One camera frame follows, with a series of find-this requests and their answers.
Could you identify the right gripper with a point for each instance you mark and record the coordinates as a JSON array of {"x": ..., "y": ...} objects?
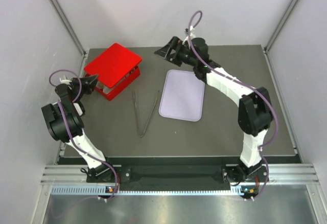
[{"x": 165, "y": 52}]

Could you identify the aluminium frame rail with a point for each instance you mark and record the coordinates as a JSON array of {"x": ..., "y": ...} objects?
[{"x": 67, "y": 25}]

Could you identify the grey slotted cable duct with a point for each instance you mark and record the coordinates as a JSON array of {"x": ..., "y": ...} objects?
[{"x": 107, "y": 191}]

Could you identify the white paper cup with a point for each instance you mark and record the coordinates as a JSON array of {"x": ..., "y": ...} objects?
[{"x": 100, "y": 85}]

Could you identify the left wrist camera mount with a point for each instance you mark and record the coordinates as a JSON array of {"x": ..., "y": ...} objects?
[{"x": 64, "y": 80}]

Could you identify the red box lid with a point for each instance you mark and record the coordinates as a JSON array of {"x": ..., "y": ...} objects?
[{"x": 113, "y": 64}]

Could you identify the red chocolate box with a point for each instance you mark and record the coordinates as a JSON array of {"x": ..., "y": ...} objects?
[{"x": 120, "y": 86}]

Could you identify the lavender plastic tray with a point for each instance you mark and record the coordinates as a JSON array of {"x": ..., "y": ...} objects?
[{"x": 182, "y": 96}]

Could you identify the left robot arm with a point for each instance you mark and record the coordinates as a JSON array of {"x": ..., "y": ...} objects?
[{"x": 63, "y": 120}]

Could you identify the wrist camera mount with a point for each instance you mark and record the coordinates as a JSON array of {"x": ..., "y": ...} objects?
[
  {"x": 189, "y": 34},
  {"x": 64, "y": 80}
]

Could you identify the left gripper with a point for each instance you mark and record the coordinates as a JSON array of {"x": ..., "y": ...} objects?
[{"x": 89, "y": 83}]

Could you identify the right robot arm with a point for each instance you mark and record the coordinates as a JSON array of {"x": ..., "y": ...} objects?
[{"x": 254, "y": 116}]

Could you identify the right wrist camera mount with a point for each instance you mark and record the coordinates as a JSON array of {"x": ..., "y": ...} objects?
[{"x": 189, "y": 34}]

